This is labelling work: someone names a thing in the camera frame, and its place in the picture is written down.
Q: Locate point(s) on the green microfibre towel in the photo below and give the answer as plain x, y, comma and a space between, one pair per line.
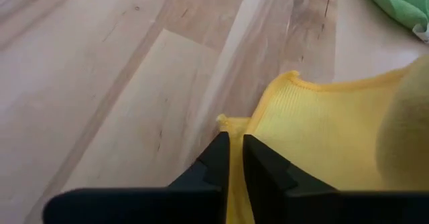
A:
402, 2

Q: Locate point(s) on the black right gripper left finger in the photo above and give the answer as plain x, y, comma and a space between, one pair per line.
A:
151, 207

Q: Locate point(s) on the yellow microfibre towel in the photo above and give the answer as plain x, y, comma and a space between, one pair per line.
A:
318, 133

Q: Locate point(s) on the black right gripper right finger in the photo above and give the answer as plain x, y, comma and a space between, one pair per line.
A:
318, 207

